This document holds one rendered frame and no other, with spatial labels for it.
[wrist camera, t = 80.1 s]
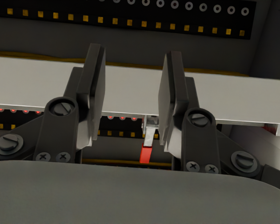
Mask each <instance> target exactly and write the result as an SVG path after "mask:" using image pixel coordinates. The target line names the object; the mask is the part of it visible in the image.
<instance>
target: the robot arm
mask: <svg viewBox="0 0 280 224"><path fill-rule="evenodd" d="M104 95H105V47H102V45H101V44H92V43H91V44H90V46H89V50H88V53H87V56H86V60H85V63H84V66H83V68H82V67H73V69H72V72H71V75H70V77H69V80H68V83H67V86H66V89H65V91H64V95H63V96H62V97H57V98H54V99H52V100H50V101H49V102H48V103H47V104H46V106H45V110H44V114H43V115H41V116H39V117H37V118H35V119H33V120H31V121H29V122H27V123H25V124H23V125H21V126H19V127H17V128H15V129H12V130H10V131H8V132H6V133H4V134H2V135H0V224H280V170H278V169H276V168H274V167H271V166H269V165H267V164H265V165H264V166H263V165H261V164H260V163H259V161H258V159H257V158H256V157H255V156H254V155H253V154H252V153H250V152H249V151H247V150H246V149H245V148H243V147H242V146H240V145H239V144H237V143H236V142H235V141H233V140H232V139H230V138H229V137H227V136H226V135H224V134H223V133H222V132H220V131H219V130H217V129H216V120H215V117H214V116H213V115H212V113H210V112H209V111H207V110H205V109H203V108H200V106H199V101H198V97H197V92H196V86H195V81H194V78H193V77H186V76H185V74H184V67H183V61H182V55H181V52H178V51H170V53H166V54H165V59H164V66H163V71H162V76H161V81H160V88H159V93H158V109H159V131H160V145H163V146H164V152H170V153H171V154H172V155H173V156H172V170H159V169H147V168H129V167H116V166H103V165H90V164H82V152H83V151H82V148H84V147H86V146H92V140H96V139H97V135H98V129H99V124H100V118H101V113H102V107H103V102H104Z"/></svg>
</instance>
